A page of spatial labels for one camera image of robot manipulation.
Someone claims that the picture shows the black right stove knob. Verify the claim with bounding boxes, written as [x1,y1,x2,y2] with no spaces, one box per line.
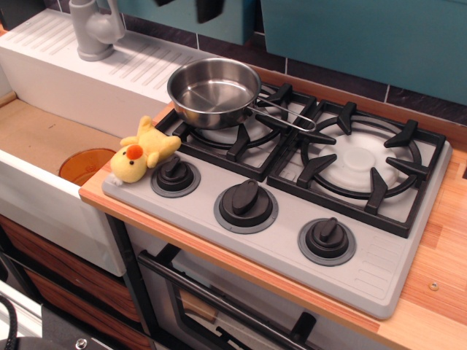
[298,217,357,267]

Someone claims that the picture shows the grey toy faucet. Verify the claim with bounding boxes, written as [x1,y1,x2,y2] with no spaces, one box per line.
[69,0,126,62]

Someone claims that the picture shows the white toy sink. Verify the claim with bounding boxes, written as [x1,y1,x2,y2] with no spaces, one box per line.
[1,9,204,276]

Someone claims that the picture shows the black left burner grate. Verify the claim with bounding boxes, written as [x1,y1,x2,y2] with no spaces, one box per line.
[156,83,317,182]

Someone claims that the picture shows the yellow stuffed duck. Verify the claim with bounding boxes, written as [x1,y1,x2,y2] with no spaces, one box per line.
[110,116,182,185]

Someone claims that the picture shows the grey toy stove top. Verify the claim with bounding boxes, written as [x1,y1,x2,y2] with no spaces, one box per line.
[101,67,454,321]

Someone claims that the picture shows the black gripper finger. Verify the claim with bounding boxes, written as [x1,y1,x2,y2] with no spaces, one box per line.
[155,0,173,7]
[195,0,223,23]

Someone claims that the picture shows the black middle stove knob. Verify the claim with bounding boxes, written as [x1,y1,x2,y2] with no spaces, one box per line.
[214,179,279,235]

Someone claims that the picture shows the black braided cable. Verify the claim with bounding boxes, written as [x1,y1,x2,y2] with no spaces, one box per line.
[0,295,19,350]

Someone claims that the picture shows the black right burner grate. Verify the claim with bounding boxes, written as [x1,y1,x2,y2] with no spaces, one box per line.
[267,101,451,238]

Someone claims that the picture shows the black left stove knob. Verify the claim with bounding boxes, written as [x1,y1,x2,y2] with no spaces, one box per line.
[150,157,201,198]

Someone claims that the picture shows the black stove knob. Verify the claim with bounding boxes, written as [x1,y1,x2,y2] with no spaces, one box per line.
[298,217,357,267]
[214,179,279,235]
[150,157,201,198]

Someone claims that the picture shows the oven door with handle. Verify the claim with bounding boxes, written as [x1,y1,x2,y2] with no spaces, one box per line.
[137,244,371,349]

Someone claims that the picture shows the stainless steel pan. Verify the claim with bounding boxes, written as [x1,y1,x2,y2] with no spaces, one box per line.
[167,58,317,133]

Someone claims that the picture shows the black burner grate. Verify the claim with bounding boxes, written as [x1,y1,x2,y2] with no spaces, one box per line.
[156,83,317,182]
[267,101,451,238]

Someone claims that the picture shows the wooden drawer front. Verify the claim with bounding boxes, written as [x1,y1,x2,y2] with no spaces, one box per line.
[1,217,155,349]

